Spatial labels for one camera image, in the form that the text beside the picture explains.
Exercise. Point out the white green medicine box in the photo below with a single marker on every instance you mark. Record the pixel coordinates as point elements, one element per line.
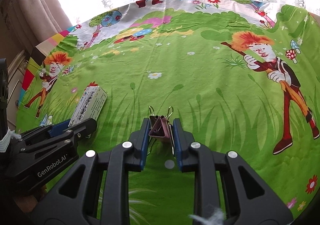
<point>89,106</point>

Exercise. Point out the pink binder clip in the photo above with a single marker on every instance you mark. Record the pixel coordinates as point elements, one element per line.
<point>161,129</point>

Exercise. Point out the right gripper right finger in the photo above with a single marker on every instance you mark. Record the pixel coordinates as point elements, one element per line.
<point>227,190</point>

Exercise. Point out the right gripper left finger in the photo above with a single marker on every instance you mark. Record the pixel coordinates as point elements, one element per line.
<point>95,190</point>

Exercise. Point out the beige drape curtain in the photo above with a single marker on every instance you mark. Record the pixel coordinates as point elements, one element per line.
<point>30,22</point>

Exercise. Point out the cartoon green tablecloth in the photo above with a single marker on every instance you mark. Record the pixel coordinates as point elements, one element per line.
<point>239,74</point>

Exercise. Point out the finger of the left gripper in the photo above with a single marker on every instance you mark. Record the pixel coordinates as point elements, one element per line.
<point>55,139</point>

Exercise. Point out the cream ornate dresser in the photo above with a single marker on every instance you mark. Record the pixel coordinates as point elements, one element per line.
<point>16,71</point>

